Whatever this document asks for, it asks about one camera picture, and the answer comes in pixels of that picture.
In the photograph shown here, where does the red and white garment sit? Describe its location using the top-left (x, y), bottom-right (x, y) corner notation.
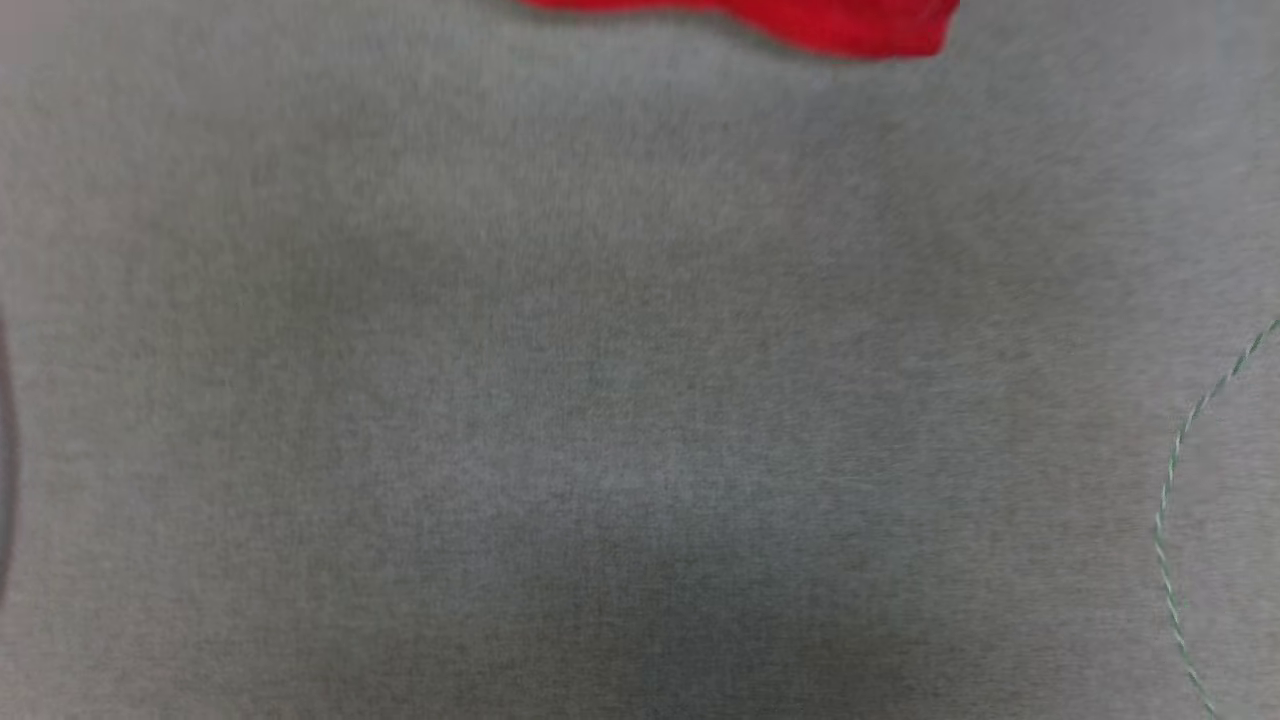
top-left (518, 0), bottom-right (961, 59)

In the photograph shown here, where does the grey fabric sofa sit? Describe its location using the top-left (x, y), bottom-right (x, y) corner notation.
top-left (0, 0), bottom-right (1280, 720)

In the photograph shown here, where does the green white twisted thread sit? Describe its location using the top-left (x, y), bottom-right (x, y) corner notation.
top-left (1153, 318), bottom-right (1280, 720)

